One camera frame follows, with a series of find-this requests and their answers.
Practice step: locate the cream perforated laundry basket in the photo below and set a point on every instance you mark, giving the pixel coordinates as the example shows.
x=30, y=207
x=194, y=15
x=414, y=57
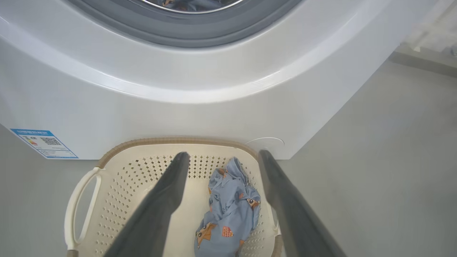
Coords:
x=117, y=192

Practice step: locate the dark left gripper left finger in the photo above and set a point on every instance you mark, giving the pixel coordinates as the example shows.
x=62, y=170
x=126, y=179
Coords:
x=153, y=221

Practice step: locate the blue energy label sticker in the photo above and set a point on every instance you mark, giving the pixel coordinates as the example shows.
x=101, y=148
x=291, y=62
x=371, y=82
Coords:
x=44, y=142

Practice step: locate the white front-load washing machine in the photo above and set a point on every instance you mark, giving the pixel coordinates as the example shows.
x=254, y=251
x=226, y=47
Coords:
x=178, y=117

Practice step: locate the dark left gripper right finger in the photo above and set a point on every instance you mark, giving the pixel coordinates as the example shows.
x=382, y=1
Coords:
x=300, y=228

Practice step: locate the grey rubber door gasket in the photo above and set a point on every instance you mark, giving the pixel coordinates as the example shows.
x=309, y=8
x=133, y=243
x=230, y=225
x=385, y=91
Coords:
x=200, y=32

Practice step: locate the blue cartoon print garment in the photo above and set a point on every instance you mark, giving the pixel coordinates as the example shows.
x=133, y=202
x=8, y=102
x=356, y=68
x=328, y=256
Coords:
x=228, y=210

